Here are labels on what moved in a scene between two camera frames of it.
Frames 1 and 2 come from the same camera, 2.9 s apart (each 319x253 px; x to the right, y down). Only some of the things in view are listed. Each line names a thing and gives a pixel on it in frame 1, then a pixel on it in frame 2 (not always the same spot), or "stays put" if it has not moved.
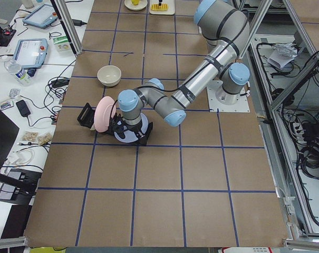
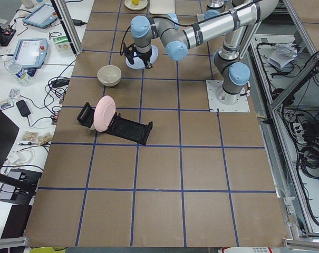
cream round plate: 141,5 stays put
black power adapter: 78,22 stays put
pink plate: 105,109 stays put
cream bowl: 109,75 stays put
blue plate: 130,136 -> 138,64
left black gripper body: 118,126 -> 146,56
